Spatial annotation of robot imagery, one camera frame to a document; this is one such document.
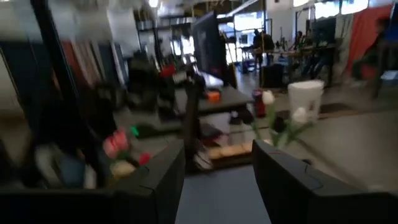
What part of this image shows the pink artificial tulip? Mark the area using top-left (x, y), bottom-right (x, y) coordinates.
top-left (113, 129), bottom-right (130, 152)
top-left (103, 138), bottom-right (119, 159)

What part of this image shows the floral patterned fabric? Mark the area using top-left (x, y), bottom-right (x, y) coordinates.
top-left (60, 39), bottom-right (105, 90)

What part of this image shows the orange curtain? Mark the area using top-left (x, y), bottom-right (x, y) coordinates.
top-left (346, 4), bottom-right (394, 75)

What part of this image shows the orange box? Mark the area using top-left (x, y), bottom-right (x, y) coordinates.
top-left (207, 90), bottom-right (221, 103)

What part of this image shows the black equipment case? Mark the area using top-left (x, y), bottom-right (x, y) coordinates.
top-left (259, 63), bottom-right (285, 88)

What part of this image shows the red canister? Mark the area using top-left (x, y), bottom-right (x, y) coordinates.
top-left (253, 88), bottom-right (267, 118)

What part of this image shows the white plastic bucket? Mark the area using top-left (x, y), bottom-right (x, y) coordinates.
top-left (287, 80), bottom-right (325, 122)

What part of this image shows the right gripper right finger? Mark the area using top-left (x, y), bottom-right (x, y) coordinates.
top-left (252, 140), bottom-right (398, 224)

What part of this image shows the black computer monitor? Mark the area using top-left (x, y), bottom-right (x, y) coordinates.
top-left (192, 12), bottom-right (229, 86)

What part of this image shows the small red device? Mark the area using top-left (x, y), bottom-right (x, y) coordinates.
top-left (160, 64), bottom-right (177, 78)

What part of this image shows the white artificial tulip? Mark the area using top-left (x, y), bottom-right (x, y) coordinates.
top-left (251, 90), bottom-right (280, 147)
top-left (279, 107), bottom-right (313, 147)

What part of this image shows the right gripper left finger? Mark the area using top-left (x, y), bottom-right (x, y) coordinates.
top-left (0, 139), bottom-right (187, 224)

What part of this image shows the dark grey desk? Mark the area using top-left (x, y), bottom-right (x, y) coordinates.
top-left (174, 83), bottom-right (254, 125)

